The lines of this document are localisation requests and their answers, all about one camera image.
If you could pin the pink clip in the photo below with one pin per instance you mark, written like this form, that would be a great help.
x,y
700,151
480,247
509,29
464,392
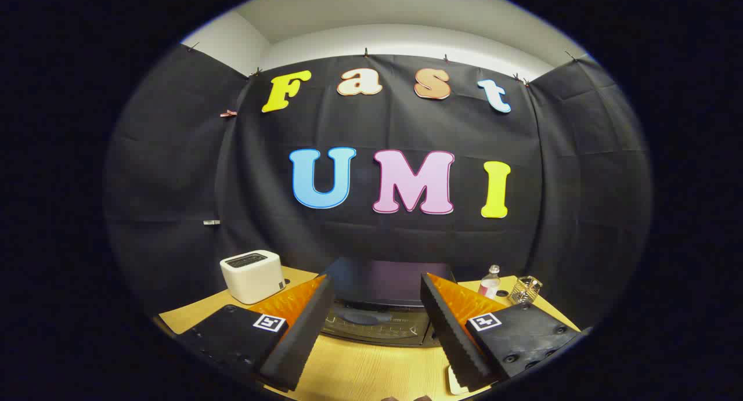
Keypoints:
x,y
228,114

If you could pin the white slot toaster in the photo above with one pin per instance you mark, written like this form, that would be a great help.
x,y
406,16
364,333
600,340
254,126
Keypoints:
x,y
252,279

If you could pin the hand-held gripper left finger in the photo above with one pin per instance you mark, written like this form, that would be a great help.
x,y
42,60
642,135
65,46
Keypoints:
x,y
302,337

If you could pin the black toaster oven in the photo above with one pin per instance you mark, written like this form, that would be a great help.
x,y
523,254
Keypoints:
x,y
383,282

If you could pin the clear plastic bottle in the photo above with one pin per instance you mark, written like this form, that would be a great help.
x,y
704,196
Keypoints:
x,y
489,285

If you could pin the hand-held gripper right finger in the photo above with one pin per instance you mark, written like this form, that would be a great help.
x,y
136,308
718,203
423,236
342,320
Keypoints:
x,y
450,325

